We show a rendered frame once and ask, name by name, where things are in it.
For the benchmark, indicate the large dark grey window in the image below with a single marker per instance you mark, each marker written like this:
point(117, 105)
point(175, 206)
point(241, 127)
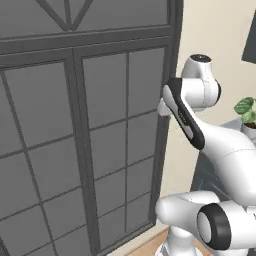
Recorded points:
point(83, 133)

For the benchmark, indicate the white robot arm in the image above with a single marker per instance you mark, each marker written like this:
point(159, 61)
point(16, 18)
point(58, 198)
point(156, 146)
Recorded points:
point(230, 153)

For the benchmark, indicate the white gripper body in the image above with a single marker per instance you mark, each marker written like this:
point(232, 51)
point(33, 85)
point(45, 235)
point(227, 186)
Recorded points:
point(163, 109)

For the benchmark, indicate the dark wall cupboard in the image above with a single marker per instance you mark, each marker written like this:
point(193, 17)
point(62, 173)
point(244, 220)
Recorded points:
point(250, 45)

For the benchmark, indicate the green plant in white pot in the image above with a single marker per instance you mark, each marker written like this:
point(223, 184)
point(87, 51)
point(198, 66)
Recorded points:
point(247, 111)

